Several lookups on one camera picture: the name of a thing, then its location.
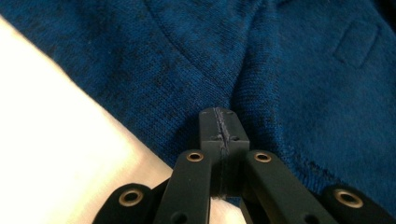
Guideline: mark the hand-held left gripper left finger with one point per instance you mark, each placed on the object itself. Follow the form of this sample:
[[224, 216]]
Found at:
[[199, 174]]

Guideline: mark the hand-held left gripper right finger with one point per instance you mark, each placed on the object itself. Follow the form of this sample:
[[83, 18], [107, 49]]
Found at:
[[264, 183]]

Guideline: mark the dark blue sweater white print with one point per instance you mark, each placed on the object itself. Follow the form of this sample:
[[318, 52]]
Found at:
[[249, 62]]

